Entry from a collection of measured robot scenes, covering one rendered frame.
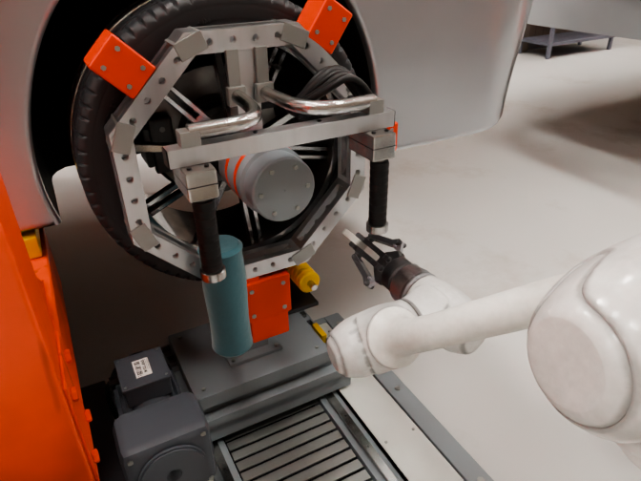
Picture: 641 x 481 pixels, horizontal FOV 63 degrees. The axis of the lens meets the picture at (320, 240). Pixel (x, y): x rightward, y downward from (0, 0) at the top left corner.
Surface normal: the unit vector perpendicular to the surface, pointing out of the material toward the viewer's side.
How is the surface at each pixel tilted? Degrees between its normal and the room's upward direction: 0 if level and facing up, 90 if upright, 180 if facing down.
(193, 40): 90
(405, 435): 0
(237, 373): 0
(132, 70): 90
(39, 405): 90
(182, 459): 90
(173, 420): 0
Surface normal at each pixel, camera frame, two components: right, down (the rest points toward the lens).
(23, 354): 0.47, 0.43
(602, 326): -0.44, -0.49
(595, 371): -0.95, 0.15
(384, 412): -0.02, -0.87
